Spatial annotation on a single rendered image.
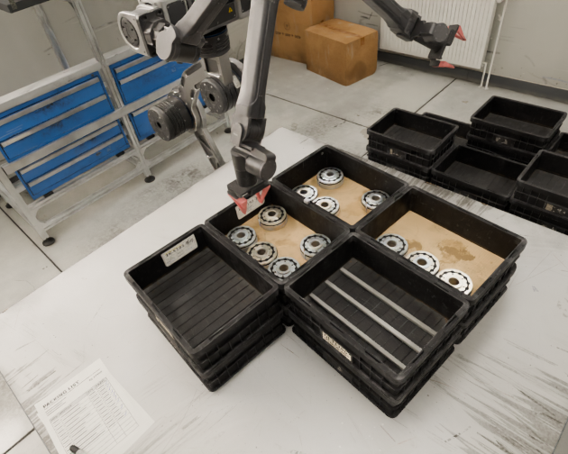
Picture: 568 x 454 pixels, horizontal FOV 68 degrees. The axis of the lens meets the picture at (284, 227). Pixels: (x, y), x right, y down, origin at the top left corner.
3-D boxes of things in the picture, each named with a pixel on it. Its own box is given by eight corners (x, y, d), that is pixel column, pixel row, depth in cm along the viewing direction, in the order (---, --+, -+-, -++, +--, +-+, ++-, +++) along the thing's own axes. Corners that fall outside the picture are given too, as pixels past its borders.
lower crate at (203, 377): (146, 315, 144) (133, 295, 136) (216, 267, 157) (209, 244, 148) (212, 397, 120) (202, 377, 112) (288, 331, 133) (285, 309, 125)
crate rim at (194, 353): (123, 277, 130) (121, 272, 128) (203, 227, 143) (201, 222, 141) (194, 361, 106) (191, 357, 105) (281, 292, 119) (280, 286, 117)
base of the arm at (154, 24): (170, 47, 133) (159, 6, 124) (186, 51, 128) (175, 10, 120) (148, 57, 129) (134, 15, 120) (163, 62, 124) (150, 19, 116)
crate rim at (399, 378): (281, 292, 119) (280, 286, 117) (352, 235, 132) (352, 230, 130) (398, 388, 96) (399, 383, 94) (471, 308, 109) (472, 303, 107)
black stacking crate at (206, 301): (135, 296, 136) (122, 274, 128) (209, 247, 149) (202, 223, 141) (203, 378, 113) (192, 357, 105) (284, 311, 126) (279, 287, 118)
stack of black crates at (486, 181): (422, 217, 242) (430, 169, 218) (447, 190, 256) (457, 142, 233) (492, 248, 220) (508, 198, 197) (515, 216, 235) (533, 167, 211)
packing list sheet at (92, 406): (28, 411, 124) (27, 410, 123) (97, 355, 135) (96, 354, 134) (80, 495, 106) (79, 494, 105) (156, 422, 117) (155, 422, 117)
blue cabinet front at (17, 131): (32, 199, 267) (-21, 121, 228) (129, 146, 301) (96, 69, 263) (34, 201, 265) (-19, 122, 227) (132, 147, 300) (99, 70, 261)
